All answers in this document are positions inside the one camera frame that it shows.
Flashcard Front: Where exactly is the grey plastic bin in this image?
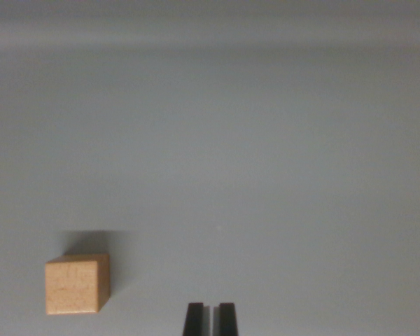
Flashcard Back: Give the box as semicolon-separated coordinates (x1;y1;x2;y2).
0;0;420;336

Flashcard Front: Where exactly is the light wooden cube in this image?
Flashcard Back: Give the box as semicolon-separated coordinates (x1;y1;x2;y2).
44;253;111;316

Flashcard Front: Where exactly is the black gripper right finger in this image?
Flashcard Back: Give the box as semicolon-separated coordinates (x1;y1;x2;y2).
213;302;239;336

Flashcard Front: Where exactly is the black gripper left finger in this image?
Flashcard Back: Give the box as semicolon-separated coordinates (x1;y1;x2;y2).
183;302;211;336

